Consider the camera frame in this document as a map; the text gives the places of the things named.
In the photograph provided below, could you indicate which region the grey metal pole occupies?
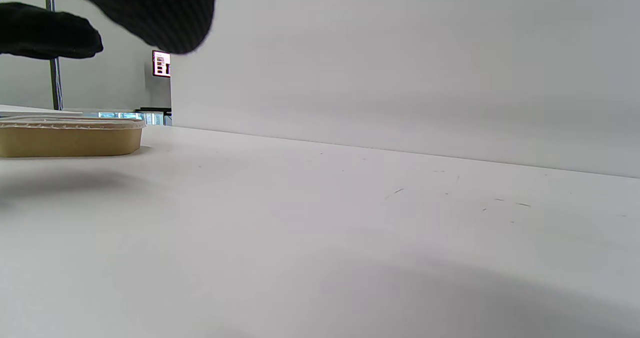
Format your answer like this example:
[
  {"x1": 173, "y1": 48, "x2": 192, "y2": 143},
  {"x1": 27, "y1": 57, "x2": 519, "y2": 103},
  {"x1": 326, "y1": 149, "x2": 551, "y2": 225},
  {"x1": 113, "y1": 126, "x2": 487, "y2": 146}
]
[{"x1": 44, "y1": 0, "x2": 64, "y2": 111}]

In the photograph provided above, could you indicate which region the brown paper takeout box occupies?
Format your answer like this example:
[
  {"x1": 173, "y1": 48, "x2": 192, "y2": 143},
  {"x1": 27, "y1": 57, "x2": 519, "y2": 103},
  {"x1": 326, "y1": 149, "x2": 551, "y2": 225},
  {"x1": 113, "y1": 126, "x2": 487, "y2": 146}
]
[{"x1": 0, "y1": 126, "x2": 144, "y2": 158}]

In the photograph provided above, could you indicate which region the lit wall screen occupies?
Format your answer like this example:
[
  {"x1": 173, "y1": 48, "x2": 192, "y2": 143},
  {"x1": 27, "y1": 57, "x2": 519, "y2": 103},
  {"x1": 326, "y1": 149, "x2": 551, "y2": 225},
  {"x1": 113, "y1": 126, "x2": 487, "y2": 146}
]
[{"x1": 152, "y1": 50, "x2": 172, "y2": 78}]

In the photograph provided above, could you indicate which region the white backdrop board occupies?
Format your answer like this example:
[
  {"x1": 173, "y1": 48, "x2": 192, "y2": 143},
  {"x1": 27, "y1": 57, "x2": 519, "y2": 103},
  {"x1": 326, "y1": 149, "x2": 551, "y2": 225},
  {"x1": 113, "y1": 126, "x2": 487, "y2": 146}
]
[{"x1": 170, "y1": 0, "x2": 640, "y2": 180}]

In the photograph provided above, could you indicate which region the brown paper food container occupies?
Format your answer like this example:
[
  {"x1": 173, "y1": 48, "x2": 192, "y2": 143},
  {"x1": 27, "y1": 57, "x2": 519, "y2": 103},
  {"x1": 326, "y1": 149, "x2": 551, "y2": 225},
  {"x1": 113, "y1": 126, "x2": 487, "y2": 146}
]
[{"x1": 0, "y1": 116, "x2": 146, "y2": 130}]

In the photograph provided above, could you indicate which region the person's right hand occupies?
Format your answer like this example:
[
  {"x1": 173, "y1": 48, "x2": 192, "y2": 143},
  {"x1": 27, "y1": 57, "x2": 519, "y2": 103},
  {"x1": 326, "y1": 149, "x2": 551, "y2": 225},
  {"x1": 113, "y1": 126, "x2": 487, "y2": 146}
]
[{"x1": 0, "y1": 0, "x2": 216, "y2": 60}]

